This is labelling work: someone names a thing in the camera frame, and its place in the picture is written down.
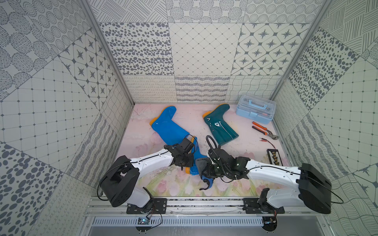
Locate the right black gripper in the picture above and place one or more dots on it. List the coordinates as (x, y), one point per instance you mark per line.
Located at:
(208, 168)

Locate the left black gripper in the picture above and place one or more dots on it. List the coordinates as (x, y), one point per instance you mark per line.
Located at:
(185, 159)

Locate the blue rubber boot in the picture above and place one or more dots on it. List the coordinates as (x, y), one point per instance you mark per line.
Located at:
(170, 132)
(192, 168)

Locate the grey blue microfibre cloth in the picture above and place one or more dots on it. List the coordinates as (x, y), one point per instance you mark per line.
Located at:
(203, 165)

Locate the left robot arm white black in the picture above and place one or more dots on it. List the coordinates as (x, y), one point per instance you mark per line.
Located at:
(119, 182)

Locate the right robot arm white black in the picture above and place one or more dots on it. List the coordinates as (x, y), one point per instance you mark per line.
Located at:
(305, 186)

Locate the green rubber boot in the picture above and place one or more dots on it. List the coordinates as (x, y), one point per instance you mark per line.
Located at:
(219, 128)

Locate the light blue plastic toolbox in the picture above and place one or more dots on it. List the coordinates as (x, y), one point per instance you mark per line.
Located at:
(255, 108)

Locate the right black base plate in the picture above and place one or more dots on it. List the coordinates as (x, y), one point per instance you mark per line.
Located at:
(253, 206)

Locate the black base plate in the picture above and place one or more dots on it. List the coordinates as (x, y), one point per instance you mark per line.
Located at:
(157, 205)
(253, 206)

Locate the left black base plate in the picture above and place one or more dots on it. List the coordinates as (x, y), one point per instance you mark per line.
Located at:
(157, 205)

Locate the orange handled pliers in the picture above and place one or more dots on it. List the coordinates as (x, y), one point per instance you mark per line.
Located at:
(264, 131)

